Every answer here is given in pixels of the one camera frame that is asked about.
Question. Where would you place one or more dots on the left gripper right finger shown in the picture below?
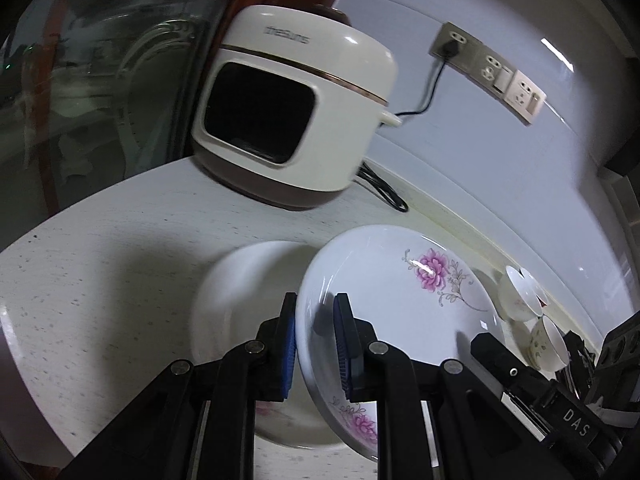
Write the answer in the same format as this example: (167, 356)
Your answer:
(434, 421)

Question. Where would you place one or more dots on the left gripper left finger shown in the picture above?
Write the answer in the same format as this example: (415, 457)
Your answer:
(197, 421)

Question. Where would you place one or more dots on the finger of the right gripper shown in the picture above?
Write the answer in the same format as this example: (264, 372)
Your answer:
(517, 378)

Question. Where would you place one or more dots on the grey patterned white bowl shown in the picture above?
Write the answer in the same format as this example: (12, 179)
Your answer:
(547, 348)

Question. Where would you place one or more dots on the large white floral bowl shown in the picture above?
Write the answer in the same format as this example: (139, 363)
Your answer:
(517, 297)

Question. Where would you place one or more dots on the large floral plate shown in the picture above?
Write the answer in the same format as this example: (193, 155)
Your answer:
(419, 296)

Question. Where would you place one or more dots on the small floral plate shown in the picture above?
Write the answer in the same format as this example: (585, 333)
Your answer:
(239, 292)

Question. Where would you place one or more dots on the red banded white bowl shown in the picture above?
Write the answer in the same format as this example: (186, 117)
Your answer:
(538, 290)

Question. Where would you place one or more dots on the cream rice cooker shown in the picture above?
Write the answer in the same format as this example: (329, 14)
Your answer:
(291, 104)

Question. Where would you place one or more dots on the wall socket panel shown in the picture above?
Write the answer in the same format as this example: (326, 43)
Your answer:
(490, 71)

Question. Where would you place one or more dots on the glass window with wooden frame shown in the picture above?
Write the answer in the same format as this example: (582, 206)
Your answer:
(94, 92)

